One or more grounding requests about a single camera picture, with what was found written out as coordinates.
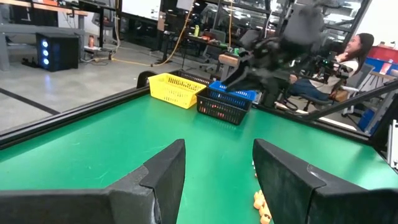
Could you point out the black plastic basket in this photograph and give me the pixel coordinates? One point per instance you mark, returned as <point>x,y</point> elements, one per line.
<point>222,119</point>
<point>194,77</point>

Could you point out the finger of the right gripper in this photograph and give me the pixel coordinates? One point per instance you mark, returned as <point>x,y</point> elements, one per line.
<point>275,96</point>
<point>241,81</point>

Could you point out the yellow plastic basket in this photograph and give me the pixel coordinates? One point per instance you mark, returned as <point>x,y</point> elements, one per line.
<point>174,90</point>

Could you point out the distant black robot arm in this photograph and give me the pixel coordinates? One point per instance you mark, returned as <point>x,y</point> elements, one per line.
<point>332,67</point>

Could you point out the blue storage bin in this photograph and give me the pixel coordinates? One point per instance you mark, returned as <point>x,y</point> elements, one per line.
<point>377,65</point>

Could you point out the wooden top desk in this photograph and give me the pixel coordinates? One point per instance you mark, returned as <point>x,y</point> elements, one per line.
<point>46,7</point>

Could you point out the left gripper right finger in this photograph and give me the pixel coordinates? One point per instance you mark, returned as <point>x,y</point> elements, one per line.
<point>304,199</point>

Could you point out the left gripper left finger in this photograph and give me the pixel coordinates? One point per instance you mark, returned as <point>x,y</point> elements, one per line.
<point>124,205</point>

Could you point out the blue plastic basket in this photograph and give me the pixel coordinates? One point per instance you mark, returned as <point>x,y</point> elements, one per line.
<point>231,95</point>

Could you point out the computer tower blue lights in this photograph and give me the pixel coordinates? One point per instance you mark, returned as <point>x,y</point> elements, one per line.
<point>57,51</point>

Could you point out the person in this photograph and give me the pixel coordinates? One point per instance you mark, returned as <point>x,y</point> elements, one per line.
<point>357,49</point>

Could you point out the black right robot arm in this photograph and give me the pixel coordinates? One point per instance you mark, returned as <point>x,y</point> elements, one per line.
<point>306,28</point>

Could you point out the grey office chair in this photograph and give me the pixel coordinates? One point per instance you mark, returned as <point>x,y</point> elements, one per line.
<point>362,77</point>

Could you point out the red bottle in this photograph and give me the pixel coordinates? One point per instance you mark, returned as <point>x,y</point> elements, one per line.
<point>91,41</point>

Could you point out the red storage bin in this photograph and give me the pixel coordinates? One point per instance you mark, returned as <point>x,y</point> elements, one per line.
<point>384,53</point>

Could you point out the white board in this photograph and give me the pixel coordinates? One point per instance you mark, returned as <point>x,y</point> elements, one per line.
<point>141,7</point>

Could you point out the yellow green bottle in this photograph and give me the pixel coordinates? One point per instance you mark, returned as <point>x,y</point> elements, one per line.
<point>196,30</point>

